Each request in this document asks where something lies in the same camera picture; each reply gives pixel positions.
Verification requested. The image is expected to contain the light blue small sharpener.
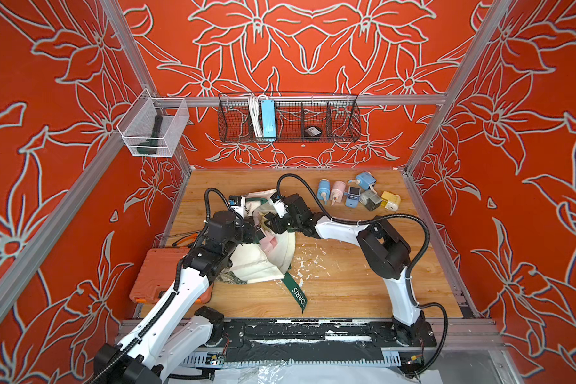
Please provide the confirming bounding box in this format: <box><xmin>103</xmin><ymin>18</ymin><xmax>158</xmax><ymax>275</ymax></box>
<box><xmin>345</xmin><ymin>187</ymin><xmax>362</xmax><ymax>208</ymax></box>

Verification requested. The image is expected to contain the pink square pencil sharpener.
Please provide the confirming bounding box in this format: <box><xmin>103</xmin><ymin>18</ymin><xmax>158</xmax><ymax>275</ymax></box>
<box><xmin>259</xmin><ymin>231</ymin><xmax>278</xmax><ymax>255</ymax></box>

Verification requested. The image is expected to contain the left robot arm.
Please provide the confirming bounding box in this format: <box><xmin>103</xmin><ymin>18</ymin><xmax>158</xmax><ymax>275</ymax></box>
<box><xmin>89</xmin><ymin>195</ymin><xmax>260</xmax><ymax>383</ymax></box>

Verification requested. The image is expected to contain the small black item in basket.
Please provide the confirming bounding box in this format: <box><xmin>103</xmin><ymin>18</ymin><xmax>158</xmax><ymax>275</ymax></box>
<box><xmin>303</xmin><ymin>126</ymin><xmax>323</xmax><ymax>140</ymax></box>

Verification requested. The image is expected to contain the blue pencil sharpener pink cap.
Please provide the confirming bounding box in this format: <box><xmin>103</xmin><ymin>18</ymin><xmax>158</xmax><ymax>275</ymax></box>
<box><xmin>317</xmin><ymin>179</ymin><xmax>331</xmax><ymax>205</ymax></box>

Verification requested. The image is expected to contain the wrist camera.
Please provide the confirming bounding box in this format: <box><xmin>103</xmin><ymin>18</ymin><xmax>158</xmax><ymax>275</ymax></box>
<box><xmin>228</xmin><ymin>195</ymin><xmax>246</xmax><ymax>218</ymax></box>
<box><xmin>270</xmin><ymin>191</ymin><xmax>287</xmax><ymax>218</ymax></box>

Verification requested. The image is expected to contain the white round pencil sharpener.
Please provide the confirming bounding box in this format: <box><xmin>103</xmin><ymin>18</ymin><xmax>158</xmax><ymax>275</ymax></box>
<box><xmin>359</xmin><ymin>190</ymin><xmax>382</xmax><ymax>211</ymax></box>

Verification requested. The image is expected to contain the yellow white pencil sharpener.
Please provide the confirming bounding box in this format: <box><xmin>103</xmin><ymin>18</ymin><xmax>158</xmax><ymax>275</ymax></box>
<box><xmin>380</xmin><ymin>191</ymin><xmax>402</xmax><ymax>211</ymax></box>

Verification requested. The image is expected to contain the black wire wall basket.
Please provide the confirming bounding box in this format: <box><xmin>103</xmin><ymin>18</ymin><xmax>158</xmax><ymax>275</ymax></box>
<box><xmin>218</xmin><ymin>92</ymin><xmax>363</xmax><ymax>144</ymax></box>

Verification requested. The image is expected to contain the dark green tool in bin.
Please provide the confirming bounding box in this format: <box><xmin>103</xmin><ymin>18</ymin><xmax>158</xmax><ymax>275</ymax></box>
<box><xmin>137</xmin><ymin>115</ymin><xmax>163</xmax><ymax>155</ymax></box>

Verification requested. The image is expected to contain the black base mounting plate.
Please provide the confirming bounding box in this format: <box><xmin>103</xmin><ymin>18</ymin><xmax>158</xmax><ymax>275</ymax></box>
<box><xmin>222</xmin><ymin>318</ymin><xmax>438</xmax><ymax>347</ymax></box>

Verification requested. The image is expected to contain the white canvas tote bag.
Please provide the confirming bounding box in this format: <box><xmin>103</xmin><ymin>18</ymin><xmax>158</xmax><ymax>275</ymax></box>
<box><xmin>219</xmin><ymin>190</ymin><xmax>308</xmax><ymax>310</ymax></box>

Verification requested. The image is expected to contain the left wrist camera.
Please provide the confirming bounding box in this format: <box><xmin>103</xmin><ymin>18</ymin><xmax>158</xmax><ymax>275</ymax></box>
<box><xmin>228</xmin><ymin>195</ymin><xmax>246</xmax><ymax>218</ymax></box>

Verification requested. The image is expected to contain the clear plastic wall bin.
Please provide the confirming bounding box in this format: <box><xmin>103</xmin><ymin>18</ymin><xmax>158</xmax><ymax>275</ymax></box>
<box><xmin>117</xmin><ymin>89</ymin><xmax>190</xmax><ymax>158</ymax></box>

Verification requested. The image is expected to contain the light blue box in basket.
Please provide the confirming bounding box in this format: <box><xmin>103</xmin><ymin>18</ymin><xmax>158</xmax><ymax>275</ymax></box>
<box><xmin>260</xmin><ymin>99</ymin><xmax>277</xmax><ymax>142</ymax></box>

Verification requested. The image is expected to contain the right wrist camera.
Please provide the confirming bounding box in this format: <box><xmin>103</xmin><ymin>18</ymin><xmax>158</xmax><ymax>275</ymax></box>
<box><xmin>270</xmin><ymin>191</ymin><xmax>287</xmax><ymax>218</ymax></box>

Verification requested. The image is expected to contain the white cable in basket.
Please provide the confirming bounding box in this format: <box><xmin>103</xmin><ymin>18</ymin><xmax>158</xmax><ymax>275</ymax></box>
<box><xmin>248</xmin><ymin>94</ymin><xmax>263</xmax><ymax>139</ymax></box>

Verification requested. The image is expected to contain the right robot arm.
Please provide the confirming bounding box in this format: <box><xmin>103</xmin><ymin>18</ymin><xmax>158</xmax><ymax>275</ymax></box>
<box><xmin>265</xmin><ymin>174</ymin><xmax>446</xmax><ymax>347</ymax></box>

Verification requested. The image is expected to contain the red plastic tool case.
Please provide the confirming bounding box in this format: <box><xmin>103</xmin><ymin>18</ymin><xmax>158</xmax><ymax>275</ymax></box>
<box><xmin>129</xmin><ymin>247</ymin><xmax>190</xmax><ymax>304</ymax></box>

